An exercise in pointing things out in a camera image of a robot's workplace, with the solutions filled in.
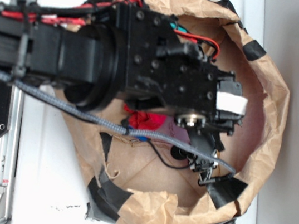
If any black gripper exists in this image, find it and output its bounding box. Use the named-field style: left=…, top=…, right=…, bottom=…
left=110, top=5, right=261, bottom=187

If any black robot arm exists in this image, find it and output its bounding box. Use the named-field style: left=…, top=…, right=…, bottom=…
left=0, top=0, right=247, bottom=185

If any crumpled red paper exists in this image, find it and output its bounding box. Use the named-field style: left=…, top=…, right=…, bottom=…
left=123, top=104, right=166, bottom=131

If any brown paper bag bin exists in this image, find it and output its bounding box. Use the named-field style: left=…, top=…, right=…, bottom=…
left=63, top=0, right=290, bottom=224

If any red wire bundle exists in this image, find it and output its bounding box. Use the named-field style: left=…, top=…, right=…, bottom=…
left=0, top=0, right=144, bottom=39

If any aluminium extrusion rail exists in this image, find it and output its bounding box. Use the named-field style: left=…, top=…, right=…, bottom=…
left=0, top=0, right=36, bottom=224

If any grey braided cable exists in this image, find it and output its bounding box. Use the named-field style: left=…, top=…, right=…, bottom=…
left=0, top=65, right=247, bottom=178

